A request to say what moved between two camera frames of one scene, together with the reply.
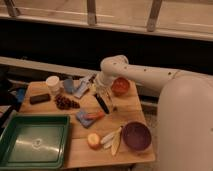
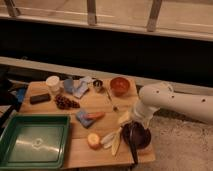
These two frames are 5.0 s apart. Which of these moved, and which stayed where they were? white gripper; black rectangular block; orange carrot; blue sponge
Moved: white gripper
Stayed: blue sponge; black rectangular block; orange carrot
